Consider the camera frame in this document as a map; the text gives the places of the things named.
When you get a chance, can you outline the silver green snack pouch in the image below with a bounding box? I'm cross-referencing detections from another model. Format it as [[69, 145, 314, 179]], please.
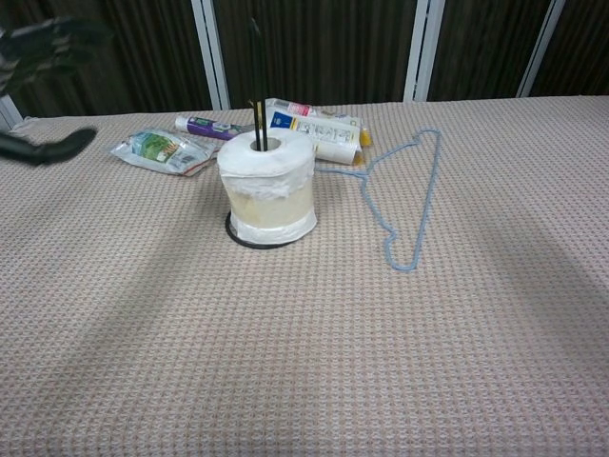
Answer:
[[108, 129, 225, 178]]

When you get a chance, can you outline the light blue wire hanger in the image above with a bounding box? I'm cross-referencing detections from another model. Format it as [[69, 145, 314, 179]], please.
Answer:
[[313, 127, 443, 272]]

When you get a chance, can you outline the beige waffle weave tablecloth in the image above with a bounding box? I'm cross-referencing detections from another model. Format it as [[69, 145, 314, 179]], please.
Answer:
[[0, 94, 609, 457]]

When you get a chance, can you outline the white partition frame post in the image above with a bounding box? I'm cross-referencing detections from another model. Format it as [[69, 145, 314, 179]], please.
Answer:
[[403, 0, 446, 103], [517, 0, 568, 99], [189, 0, 232, 111], [0, 92, 24, 132]]

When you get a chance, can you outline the white paper towel roll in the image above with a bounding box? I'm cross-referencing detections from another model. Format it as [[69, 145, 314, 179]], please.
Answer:
[[216, 128, 319, 242]]

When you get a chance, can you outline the yellow ended clear packet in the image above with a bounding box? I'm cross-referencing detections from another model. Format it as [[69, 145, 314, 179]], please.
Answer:
[[350, 124, 373, 168]]

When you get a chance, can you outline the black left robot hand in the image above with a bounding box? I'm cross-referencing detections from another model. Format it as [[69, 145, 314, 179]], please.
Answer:
[[0, 16, 112, 168]]

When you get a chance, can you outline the white purple tube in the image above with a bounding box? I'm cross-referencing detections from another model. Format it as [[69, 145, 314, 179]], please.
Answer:
[[174, 115, 253, 143]]

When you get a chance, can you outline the black wire roll holder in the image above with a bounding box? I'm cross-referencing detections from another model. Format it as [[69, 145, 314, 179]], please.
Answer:
[[225, 17, 315, 250]]

